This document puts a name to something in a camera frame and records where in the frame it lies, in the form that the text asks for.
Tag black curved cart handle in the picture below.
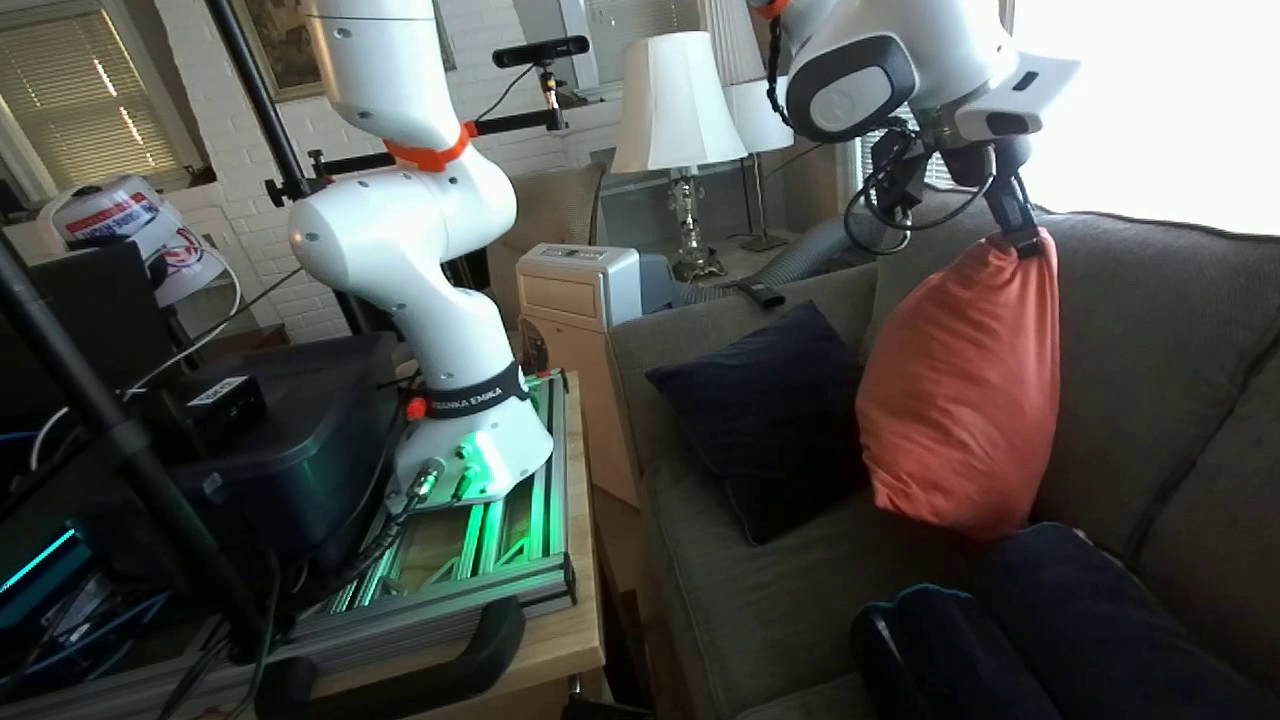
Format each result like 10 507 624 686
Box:
251 598 532 720

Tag square navy pillow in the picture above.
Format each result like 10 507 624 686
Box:
644 297 882 548

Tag black controller case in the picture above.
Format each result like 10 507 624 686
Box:
121 333 411 593

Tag white shade table lamp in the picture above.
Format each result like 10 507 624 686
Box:
610 30 753 290

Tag framed wall picture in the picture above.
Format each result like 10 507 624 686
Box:
241 0 334 69

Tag green white box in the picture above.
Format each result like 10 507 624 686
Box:
284 367 579 650

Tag white bucket with red print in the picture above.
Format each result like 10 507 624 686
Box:
44 171 234 313

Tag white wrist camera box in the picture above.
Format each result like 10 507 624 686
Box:
957 54 1085 144

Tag black remote control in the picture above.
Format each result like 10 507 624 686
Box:
727 274 792 316

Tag orange pillow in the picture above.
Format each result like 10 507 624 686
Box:
854 227 1068 546

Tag red strap on lower link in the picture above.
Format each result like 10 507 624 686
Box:
380 122 486 178

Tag black stereo camera on stand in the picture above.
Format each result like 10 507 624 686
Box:
488 34 595 78

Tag grey fabric sofa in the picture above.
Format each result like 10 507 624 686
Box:
606 208 1280 720

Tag large navy cushion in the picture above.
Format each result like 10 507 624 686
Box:
981 516 1280 720

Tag black camera stand with arm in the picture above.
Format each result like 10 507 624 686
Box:
201 0 569 340

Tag small framed window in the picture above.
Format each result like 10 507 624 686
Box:
0 0 219 191

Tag white air purifier box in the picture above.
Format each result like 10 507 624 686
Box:
512 240 648 404

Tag black tripod pole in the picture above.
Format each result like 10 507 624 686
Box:
0 236 278 664

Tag small black box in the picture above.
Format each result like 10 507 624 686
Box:
182 371 268 430

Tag black trimmed dark cushion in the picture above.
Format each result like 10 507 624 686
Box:
850 580 1034 720

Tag small white shade lamp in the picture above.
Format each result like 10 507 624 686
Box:
723 71 802 262

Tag grey side table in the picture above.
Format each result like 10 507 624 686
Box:
587 136 855 290

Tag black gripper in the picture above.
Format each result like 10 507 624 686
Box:
931 130 1051 262

